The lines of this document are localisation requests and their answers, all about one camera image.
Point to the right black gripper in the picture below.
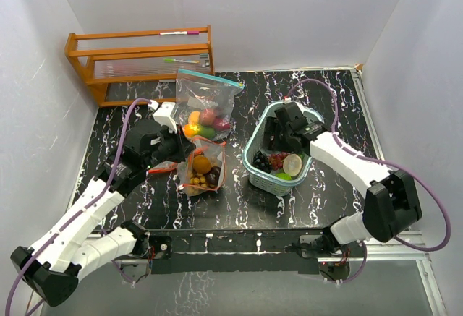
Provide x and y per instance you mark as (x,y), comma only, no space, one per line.
(272,126)

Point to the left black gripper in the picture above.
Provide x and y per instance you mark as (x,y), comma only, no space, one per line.
(184,145)

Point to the green yellow mango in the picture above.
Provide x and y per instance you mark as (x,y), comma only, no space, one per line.
(194,128)

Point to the orange fruit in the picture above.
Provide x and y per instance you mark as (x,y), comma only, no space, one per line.
(201,164)

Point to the orange-zipper clear bag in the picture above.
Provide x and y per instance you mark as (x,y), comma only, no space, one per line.
(214,151)

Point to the longan bunch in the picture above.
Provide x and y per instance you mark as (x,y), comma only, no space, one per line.
(198,180)

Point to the light blue plastic basket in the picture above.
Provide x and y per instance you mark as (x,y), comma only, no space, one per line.
(269,182)

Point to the magenta round fruit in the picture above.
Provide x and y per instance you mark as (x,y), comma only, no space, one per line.
(221,124)

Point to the blue-zipper clear bag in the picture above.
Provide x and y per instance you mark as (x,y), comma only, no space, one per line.
(196,91)

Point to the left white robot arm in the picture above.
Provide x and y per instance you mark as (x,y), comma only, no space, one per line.
(55,264)

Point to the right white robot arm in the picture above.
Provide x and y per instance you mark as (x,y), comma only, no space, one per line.
(391,203)

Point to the red grape bunch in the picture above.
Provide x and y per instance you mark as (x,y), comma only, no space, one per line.
(277,160)

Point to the dark grape bunch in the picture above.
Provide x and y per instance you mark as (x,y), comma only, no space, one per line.
(261,162)

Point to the white round bun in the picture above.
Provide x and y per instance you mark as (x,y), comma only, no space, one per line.
(292,165)

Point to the green lime fruit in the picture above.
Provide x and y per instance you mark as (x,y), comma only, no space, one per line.
(284,176)

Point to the green marker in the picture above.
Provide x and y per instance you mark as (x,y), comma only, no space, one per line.
(171,60)

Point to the orange wooden shelf rack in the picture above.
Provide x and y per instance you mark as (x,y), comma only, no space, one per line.
(103,59)

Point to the pink white marker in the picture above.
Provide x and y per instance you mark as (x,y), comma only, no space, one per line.
(181,32)

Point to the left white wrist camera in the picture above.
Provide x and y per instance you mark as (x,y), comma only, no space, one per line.
(163,113)

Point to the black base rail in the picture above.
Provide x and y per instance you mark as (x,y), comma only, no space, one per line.
(244,250)

